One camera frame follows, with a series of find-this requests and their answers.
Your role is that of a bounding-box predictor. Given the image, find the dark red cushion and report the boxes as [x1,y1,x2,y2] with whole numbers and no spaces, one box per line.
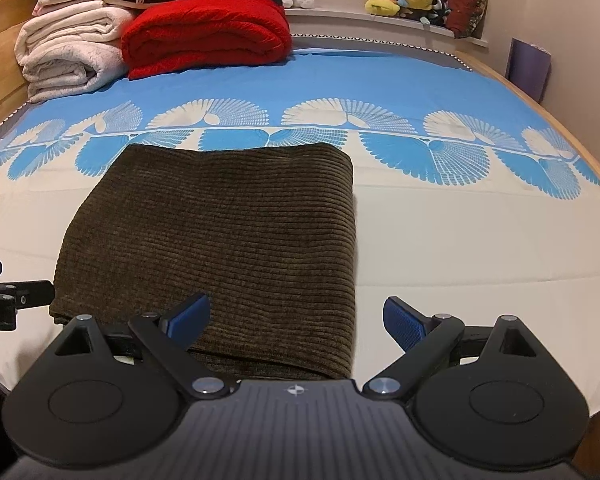
[444,0,489,40]

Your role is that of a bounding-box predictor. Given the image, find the light grey fleece blanket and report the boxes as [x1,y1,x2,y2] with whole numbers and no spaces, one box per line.
[20,40,128,105]

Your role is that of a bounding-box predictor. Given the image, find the cream folded blanket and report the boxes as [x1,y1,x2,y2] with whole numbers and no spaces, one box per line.
[13,6,137,59]

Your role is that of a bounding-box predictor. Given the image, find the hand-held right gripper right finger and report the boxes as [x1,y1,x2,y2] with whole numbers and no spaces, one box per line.
[361,295,539,402]

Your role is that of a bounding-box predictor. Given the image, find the purple paper bag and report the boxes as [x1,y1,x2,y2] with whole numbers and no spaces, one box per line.
[505,37,552,104]

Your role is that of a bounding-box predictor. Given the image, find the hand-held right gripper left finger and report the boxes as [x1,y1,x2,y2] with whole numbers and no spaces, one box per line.
[54,292,237,402]

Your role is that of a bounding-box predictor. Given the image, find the red folded blanket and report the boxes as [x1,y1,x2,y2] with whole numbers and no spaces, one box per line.
[120,0,294,81]

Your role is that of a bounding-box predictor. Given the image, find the white window sill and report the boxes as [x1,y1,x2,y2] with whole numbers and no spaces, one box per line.
[283,7,489,52]

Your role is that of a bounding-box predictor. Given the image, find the brown corduroy pants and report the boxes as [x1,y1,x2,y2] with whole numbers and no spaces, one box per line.
[49,141,357,381]

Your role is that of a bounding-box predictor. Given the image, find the black and white plush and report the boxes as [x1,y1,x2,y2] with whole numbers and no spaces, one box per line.
[424,0,452,27]

